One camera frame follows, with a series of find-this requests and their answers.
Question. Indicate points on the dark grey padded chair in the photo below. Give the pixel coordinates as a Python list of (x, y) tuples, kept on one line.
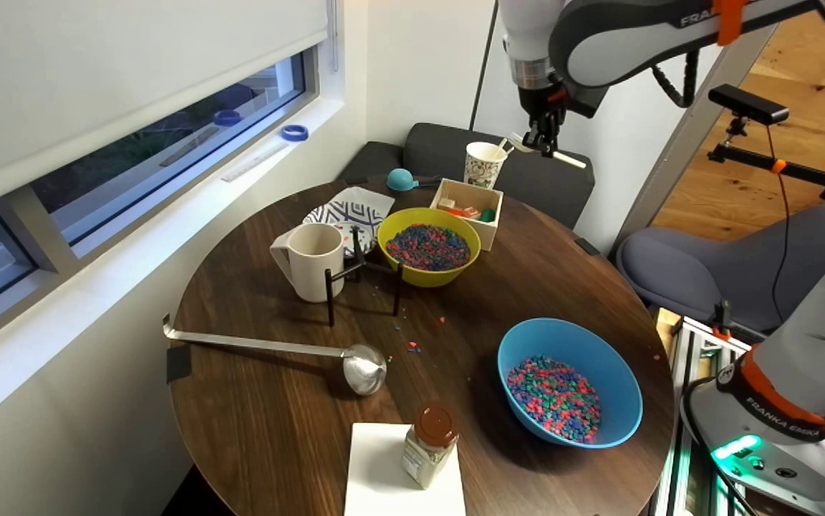
[(546, 188)]

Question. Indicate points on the white paper cup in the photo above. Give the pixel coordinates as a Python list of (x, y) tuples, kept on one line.
[(485, 165)]

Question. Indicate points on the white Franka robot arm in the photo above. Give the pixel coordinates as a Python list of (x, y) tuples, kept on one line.
[(643, 32)]

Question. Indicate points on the metal ladle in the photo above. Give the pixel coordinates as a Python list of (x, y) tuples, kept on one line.
[(278, 345)]

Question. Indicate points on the white roller blind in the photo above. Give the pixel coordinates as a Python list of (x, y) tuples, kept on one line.
[(97, 67)]

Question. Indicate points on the blue patterned white cloth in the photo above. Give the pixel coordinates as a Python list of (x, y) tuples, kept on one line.
[(352, 208)]

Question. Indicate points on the aluminium frame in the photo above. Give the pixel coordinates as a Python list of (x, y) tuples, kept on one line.
[(694, 381)]

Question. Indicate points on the small green block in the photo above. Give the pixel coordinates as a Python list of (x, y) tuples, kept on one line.
[(488, 212)]

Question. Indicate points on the black camera on stand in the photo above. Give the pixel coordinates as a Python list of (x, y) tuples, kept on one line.
[(746, 103)]

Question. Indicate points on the colourful beads in yellow bowl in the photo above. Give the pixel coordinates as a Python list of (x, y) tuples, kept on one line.
[(427, 244)]

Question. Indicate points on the beige ceramic pitcher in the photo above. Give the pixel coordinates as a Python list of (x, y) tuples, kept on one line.
[(313, 259)]

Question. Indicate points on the black tape patch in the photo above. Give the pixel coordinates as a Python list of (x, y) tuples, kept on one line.
[(177, 361)]

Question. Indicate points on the white square paper napkin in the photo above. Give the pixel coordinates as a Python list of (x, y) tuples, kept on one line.
[(374, 473)]

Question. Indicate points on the blue plastic bowl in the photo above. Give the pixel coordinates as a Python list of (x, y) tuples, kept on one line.
[(570, 381)]

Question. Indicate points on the white wooden box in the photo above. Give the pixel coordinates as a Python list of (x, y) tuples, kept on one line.
[(471, 202)]

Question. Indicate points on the small teal round object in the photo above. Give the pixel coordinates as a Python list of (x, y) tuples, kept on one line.
[(398, 178)]

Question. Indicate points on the yellow plastic bowl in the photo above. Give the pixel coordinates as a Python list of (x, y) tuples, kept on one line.
[(427, 247)]

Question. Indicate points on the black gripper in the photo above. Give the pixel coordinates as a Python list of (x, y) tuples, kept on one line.
[(541, 99)]

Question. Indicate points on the light grey office chair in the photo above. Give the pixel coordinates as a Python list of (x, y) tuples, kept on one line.
[(717, 268)]

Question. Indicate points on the spice jar brown lid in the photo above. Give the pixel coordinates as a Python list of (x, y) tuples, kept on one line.
[(427, 443)]

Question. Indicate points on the colourful beads in blue bowl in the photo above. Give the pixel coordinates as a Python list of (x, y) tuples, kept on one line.
[(556, 397)]

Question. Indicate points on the white stick in cup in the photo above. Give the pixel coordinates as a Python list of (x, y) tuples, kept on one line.
[(504, 145)]

